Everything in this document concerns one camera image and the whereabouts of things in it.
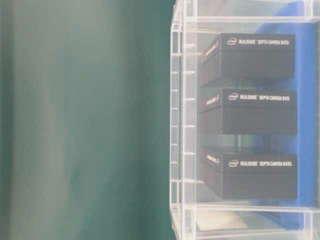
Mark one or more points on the clear plastic storage case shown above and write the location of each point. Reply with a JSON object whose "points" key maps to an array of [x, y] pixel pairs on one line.
{"points": [[194, 25]]}

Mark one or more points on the white label in case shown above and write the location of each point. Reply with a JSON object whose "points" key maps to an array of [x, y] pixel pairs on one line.
{"points": [[219, 220]]}

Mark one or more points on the blue liner in case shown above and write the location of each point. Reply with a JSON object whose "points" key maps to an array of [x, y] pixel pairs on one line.
{"points": [[304, 144]]}

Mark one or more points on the green table cloth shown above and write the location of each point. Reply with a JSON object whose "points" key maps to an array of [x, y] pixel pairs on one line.
{"points": [[84, 119]]}

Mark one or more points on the black realsense box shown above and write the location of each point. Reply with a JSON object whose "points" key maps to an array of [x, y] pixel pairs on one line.
{"points": [[232, 56], [248, 173], [234, 111]]}

